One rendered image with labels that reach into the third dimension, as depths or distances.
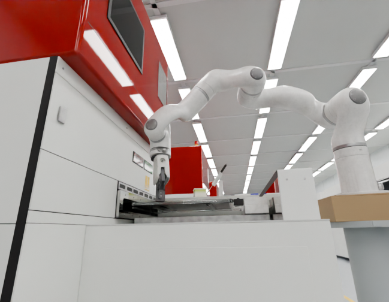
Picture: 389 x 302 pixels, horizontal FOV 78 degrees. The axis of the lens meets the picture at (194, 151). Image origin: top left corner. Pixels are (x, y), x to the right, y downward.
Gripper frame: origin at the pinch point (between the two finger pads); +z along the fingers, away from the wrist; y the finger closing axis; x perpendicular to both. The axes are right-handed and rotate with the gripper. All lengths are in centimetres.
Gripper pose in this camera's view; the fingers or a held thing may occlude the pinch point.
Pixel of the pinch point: (160, 196)
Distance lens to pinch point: 91.6
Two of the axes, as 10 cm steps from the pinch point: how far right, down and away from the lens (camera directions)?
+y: -3.1, 4.3, 8.5
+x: -9.5, -0.8, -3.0
